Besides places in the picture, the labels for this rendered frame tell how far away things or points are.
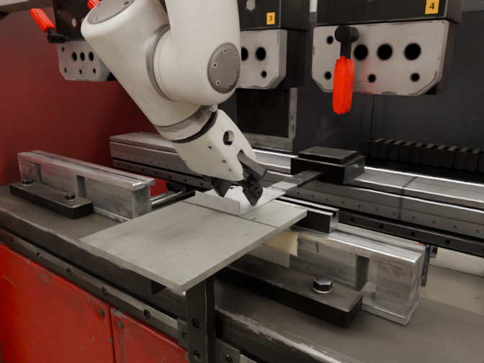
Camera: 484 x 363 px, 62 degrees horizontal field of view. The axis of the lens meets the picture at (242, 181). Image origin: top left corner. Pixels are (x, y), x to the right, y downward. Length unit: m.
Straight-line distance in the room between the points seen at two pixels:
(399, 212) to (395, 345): 0.33
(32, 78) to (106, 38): 0.92
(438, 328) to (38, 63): 1.19
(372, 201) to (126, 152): 0.77
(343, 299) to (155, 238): 0.26
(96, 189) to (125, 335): 0.34
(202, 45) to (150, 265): 0.24
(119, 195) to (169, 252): 0.44
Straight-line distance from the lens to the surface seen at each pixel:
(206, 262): 0.45
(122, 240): 0.52
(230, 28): 0.39
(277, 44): 0.56
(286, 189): 0.68
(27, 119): 1.33
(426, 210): 0.81
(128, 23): 0.41
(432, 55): 0.49
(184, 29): 0.37
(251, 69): 0.59
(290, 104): 0.60
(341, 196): 0.86
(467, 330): 0.63
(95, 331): 0.92
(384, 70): 0.50
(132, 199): 0.87
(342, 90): 0.48
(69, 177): 1.05
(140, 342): 0.79
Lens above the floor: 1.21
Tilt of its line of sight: 17 degrees down
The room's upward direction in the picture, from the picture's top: straight up
